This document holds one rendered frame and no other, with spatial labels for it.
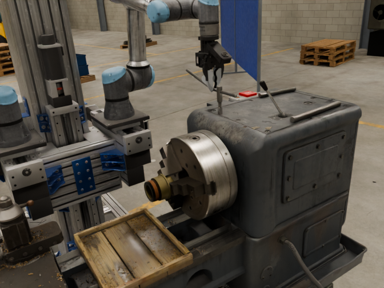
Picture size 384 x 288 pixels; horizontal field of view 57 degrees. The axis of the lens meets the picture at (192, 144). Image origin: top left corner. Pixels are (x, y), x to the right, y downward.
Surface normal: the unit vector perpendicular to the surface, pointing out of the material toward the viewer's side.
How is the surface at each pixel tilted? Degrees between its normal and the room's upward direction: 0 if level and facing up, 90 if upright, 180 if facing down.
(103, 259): 0
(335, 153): 90
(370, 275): 0
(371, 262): 0
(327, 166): 90
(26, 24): 90
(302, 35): 90
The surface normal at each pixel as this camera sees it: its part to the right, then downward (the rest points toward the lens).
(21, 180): 0.57, 0.29
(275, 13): -0.73, 0.30
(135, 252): -0.05, -0.92
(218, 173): 0.47, -0.11
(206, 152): 0.28, -0.57
